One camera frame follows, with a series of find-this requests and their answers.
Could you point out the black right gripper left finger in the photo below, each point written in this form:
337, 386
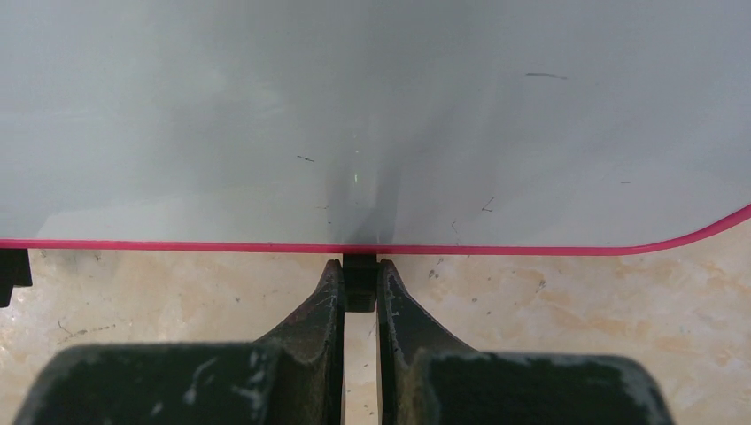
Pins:
303, 357

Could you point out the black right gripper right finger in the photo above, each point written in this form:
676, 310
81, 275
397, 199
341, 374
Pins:
409, 338

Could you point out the pink framed whiteboard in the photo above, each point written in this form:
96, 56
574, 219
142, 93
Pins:
410, 127

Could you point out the black whiteboard foot clip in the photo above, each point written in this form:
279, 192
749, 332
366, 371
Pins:
15, 272
360, 280

